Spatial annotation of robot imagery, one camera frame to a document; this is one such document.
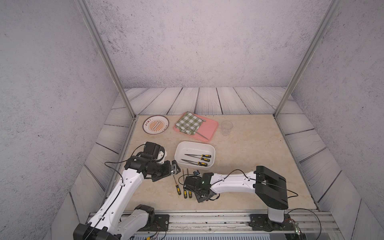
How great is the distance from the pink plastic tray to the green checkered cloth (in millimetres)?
12

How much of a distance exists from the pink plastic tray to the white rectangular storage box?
0.08m

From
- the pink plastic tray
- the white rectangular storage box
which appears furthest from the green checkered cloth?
the white rectangular storage box

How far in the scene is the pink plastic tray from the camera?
1099 millimetres

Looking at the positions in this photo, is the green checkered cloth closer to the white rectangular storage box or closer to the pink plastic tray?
the pink plastic tray

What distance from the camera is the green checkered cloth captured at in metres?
1.13

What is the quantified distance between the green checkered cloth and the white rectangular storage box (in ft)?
0.40

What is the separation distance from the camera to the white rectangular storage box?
3.05ft

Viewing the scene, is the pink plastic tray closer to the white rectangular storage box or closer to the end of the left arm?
the white rectangular storage box
